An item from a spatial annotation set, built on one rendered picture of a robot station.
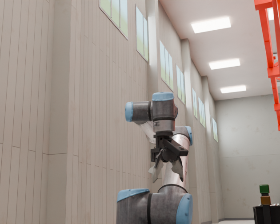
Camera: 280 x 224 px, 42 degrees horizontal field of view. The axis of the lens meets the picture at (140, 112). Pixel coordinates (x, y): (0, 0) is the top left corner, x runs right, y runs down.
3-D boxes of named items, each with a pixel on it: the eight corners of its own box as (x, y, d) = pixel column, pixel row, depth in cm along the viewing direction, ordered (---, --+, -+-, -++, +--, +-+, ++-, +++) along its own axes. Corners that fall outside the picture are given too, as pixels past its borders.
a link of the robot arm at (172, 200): (152, 235, 164) (169, 141, 228) (192, 236, 161) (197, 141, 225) (149, 209, 157) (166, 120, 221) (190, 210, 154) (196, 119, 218)
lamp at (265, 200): (270, 205, 162) (269, 195, 163) (261, 205, 164) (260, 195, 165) (271, 205, 166) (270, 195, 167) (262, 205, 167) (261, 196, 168)
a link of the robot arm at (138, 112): (150, 129, 229) (123, 96, 165) (170, 128, 227) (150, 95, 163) (149, 147, 226) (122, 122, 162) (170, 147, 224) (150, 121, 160)
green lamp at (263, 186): (269, 193, 164) (268, 184, 165) (260, 193, 165) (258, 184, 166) (270, 193, 167) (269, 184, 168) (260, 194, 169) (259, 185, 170)
